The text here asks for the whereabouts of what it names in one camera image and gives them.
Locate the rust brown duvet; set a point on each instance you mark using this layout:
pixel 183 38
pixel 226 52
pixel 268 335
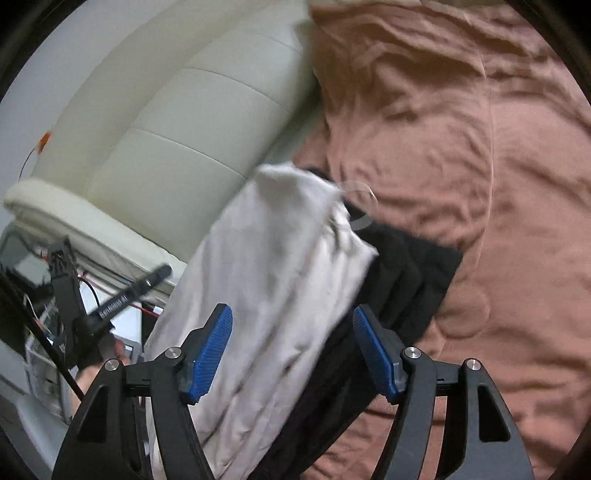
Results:
pixel 471 132

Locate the beige zip jacket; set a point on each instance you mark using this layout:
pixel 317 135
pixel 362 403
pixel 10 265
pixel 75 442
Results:
pixel 285 259

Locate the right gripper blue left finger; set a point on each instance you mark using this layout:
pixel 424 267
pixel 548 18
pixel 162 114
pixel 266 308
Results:
pixel 202 350

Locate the cream padded headboard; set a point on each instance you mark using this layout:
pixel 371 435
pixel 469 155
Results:
pixel 166 130

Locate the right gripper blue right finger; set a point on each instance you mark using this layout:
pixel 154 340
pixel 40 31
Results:
pixel 381 349

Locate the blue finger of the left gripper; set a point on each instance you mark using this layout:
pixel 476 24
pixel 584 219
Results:
pixel 131 295

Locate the folded black clothes pile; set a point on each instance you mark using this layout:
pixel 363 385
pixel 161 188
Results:
pixel 402 292

